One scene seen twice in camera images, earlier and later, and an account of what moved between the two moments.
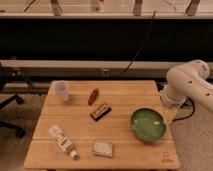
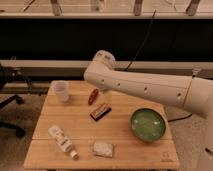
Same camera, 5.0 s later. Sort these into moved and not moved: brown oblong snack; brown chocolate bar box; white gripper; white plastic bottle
Moved: white gripper
Not moved: brown chocolate bar box; brown oblong snack; white plastic bottle
